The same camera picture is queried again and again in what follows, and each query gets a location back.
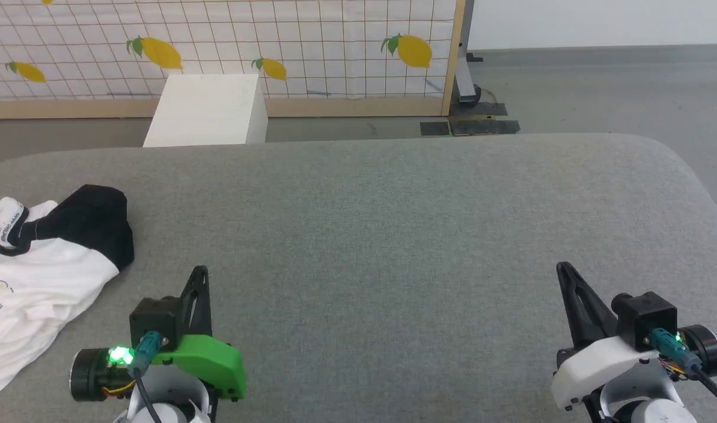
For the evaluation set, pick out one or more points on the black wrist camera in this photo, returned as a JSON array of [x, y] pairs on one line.
[[153, 320], [646, 317]]

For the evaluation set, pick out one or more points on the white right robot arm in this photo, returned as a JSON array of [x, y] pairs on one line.
[[646, 399]]

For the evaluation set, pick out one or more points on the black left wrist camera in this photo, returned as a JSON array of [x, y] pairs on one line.
[[153, 320]]

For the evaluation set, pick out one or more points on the white and black shirt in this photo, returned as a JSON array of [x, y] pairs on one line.
[[41, 282]]

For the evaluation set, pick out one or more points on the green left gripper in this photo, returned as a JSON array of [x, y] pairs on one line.
[[214, 364]]

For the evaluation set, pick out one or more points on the white box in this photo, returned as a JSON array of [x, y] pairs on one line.
[[205, 111]]

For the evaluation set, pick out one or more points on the lemon print partition panel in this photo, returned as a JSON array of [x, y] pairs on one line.
[[217, 35]]

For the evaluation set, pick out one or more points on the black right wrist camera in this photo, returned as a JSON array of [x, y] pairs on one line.
[[646, 317]]

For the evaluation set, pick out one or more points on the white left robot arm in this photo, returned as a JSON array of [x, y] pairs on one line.
[[170, 396]]

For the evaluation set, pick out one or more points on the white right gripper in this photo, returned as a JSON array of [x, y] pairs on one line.
[[593, 367]]

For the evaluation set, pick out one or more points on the black floor plate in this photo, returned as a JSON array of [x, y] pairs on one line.
[[434, 128], [488, 127], [482, 109]]

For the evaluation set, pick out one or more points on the grey metal partition stand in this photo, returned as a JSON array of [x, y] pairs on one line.
[[465, 76]]

